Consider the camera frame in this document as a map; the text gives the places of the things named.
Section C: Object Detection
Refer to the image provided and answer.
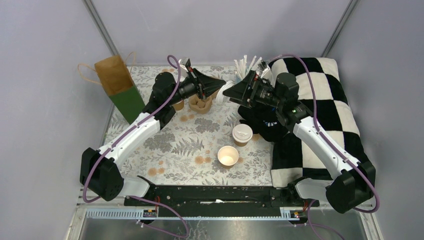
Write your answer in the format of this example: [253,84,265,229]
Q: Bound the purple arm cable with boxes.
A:
[82,54,191,239]
[264,53,381,240]

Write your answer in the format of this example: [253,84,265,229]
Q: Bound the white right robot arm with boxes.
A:
[222,70,377,214]

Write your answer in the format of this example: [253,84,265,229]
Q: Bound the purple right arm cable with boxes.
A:
[264,53,381,240]

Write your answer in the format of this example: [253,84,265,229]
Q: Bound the green brown paper bag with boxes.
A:
[77,55,146,124]

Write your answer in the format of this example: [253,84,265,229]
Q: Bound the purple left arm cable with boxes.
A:
[82,54,191,239]

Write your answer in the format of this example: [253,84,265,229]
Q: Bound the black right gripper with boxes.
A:
[222,70,284,109]

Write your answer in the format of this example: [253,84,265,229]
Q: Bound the black white checkered blanket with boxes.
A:
[269,57,369,188]

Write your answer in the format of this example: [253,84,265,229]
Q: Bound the black cloth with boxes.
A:
[237,103,301,144]

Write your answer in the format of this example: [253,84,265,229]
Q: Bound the stack of brown paper cups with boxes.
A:
[172,100,185,111]

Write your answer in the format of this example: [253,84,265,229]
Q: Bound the stack of white cup lids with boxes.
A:
[215,80,235,104]

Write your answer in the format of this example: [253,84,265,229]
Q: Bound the white wrapped straws bundle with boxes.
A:
[233,55,263,79]

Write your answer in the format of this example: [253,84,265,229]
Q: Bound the brown pulp cup carrier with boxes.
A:
[188,95,213,115]

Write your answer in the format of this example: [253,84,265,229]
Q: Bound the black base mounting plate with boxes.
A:
[144,185,311,218]

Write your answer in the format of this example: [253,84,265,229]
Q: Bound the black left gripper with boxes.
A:
[168,67,227,106]

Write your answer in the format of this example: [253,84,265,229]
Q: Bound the brown paper cup with lid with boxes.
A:
[232,124,254,147]

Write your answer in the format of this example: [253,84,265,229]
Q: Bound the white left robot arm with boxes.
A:
[79,58,226,206]

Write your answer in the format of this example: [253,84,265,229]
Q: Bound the blue straw holder cup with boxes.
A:
[234,75,243,84]

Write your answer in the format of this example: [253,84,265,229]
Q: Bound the floral table mat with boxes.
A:
[92,65,276,187]

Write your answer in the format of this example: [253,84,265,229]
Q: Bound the aluminium frame rail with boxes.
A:
[66,196,383,240]

